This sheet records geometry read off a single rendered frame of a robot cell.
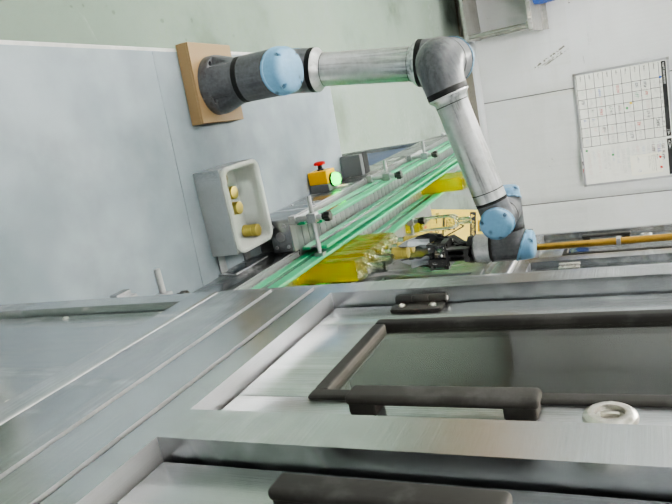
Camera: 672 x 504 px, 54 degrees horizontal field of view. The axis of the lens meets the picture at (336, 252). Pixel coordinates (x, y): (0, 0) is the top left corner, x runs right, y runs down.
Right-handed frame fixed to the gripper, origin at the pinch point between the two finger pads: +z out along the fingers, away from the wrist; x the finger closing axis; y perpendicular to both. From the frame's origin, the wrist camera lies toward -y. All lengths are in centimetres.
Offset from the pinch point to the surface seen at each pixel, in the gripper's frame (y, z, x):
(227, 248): 31.2, 35.6, -14.0
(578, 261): -32, -41, 16
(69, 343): 111, 5, -24
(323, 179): -28.4, 34.6, -19.1
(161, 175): 42, 41, -36
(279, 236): 12.9, 30.9, -11.3
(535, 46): -587, 38, -44
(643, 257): -32, -59, 16
